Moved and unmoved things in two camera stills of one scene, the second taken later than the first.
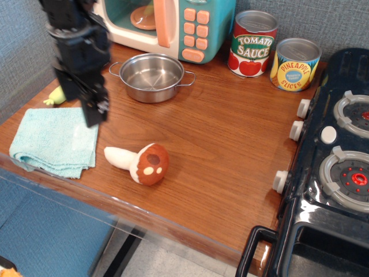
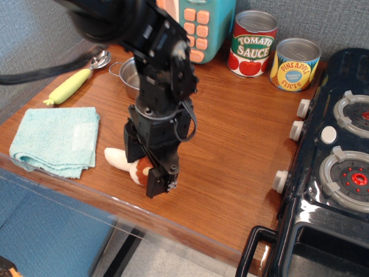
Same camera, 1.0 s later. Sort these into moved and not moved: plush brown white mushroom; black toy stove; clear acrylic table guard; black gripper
Moved: black gripper
Not moved: black toy stove; plush brown white mushroom; clear acrylic table guard
